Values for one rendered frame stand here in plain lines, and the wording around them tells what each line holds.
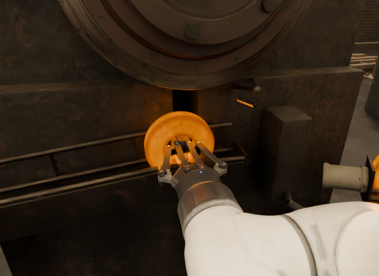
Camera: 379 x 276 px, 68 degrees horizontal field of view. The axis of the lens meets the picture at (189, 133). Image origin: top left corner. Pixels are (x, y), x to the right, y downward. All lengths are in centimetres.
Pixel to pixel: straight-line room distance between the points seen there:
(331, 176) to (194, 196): 39
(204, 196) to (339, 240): 17
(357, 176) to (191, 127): 38
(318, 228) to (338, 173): 36
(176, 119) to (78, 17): 25
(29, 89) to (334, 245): 59
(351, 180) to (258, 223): 39
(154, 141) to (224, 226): 30
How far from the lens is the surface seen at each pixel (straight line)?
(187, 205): 40
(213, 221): 35
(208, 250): 33
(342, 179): 72
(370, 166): 71
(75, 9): 52
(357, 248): 35
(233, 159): 64
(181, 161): 51
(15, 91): 67
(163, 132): 58
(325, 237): 36
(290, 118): 66
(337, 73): 82
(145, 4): 43
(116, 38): 50
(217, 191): 40
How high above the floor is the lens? 104
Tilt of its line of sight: 25 degrees down
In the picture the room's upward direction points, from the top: straight up
